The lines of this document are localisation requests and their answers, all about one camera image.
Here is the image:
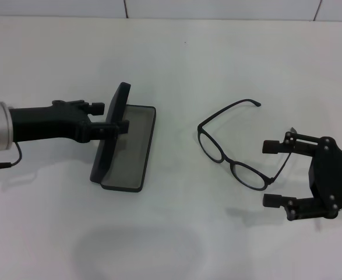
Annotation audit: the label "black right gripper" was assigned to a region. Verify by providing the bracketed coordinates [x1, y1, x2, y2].
[262, 131, 342, 221]

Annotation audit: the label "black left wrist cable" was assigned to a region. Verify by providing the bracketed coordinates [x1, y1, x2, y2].
[0, 142, 23, 170]

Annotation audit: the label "black framed glasses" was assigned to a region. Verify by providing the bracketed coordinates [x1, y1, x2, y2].
[197, 99, 298, 192]

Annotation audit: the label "black glasses case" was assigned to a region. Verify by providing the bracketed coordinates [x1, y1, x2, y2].
[89, 82, 157, 194]

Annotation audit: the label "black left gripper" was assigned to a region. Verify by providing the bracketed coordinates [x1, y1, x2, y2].
[9, 100, 130, 144]

